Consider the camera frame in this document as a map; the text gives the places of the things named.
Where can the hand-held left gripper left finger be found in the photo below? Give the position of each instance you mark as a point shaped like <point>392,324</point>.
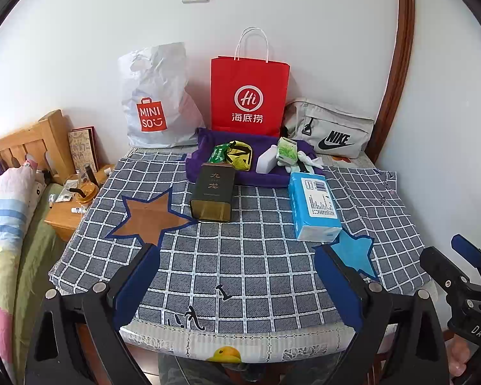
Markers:
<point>138,284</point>

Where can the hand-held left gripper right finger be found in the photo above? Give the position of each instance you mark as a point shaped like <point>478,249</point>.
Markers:
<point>340,284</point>

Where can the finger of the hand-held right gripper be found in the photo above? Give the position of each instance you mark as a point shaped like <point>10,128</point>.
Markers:
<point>441,266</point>
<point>467,246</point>

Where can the white gloves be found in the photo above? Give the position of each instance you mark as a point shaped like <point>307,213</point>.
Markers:
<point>314,162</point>

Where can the green tissue pack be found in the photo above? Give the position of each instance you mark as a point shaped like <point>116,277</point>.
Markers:
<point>287,150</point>

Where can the purple towel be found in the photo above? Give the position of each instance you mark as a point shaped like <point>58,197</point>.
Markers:
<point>240,179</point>

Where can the green wipes packet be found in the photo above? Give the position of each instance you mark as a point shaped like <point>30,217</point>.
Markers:
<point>220,154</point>

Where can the yellow mesh pouch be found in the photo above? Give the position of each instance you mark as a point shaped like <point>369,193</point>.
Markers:
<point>240,162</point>

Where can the person's right hand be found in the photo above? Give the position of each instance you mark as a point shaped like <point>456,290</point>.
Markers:
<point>459,359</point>

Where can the blue star patch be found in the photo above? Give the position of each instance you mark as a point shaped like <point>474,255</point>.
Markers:
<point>354,250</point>

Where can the brown star patch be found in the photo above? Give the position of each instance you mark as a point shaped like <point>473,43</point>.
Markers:
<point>152,220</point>

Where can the blue tissue pack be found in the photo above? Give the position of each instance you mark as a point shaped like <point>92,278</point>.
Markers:
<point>304,204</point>

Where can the white printed table cover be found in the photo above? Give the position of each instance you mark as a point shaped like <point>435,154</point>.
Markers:
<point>272,347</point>

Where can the small white tube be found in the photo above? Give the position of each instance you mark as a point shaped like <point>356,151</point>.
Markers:
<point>79,210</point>

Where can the wooden bedside table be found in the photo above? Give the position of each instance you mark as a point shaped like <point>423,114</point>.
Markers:
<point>64,220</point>

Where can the grey checked tablecloth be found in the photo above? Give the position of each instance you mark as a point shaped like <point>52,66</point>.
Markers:
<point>244,248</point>

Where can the amber cup with straw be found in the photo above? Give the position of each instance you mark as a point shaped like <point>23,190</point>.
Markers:
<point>86,194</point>

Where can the green bedsheet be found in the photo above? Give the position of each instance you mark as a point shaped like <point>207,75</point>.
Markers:
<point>31,256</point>

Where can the dark tea tin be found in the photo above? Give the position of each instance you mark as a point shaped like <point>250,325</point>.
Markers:
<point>212,186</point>

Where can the illustrated notebook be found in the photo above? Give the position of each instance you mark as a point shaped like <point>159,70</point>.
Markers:
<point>82,152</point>

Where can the pastel patchwork quilt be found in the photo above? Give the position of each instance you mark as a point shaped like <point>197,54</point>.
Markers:
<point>1,208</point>

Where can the grey waist bag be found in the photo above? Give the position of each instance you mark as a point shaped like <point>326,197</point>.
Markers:
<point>336,124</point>

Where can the wooden bed headboard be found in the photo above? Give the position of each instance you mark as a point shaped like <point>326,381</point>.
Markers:
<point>31,136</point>

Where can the white plastic shopping bag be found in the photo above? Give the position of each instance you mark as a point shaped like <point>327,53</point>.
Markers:
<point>156,84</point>

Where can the red paper carrier bag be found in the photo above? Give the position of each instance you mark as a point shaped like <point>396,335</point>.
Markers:
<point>248,76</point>

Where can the brown wooden door frame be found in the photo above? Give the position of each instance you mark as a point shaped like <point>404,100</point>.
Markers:
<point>402,48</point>

